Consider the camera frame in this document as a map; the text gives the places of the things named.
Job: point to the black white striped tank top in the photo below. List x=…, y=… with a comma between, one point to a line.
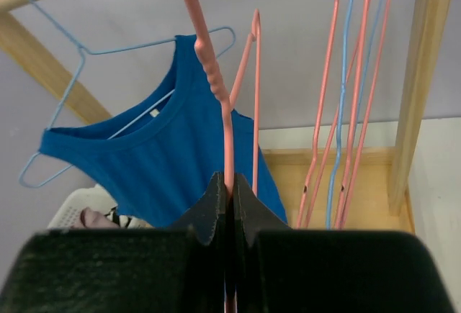
x=125, y=221

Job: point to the white plastic basket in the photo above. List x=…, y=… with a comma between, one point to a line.
x=95, y=198

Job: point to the pink tank top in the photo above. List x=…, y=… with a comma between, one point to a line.
x=90, y=219

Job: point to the wooden clothes rack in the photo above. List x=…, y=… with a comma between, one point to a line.
x=390, y=178

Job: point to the light blue hanger of pink top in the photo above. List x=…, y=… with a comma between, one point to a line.
x=346, y=182

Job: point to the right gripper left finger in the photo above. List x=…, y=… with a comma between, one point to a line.
x=204, y=217

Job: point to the pink hanger of green top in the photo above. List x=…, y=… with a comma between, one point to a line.
x=207, y=57

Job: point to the blue tank top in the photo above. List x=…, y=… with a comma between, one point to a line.
x=157, y=158

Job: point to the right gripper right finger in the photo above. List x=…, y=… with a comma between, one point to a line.
x=251, y=215

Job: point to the light blue hanger left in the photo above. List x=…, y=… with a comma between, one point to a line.
x=83, y=50

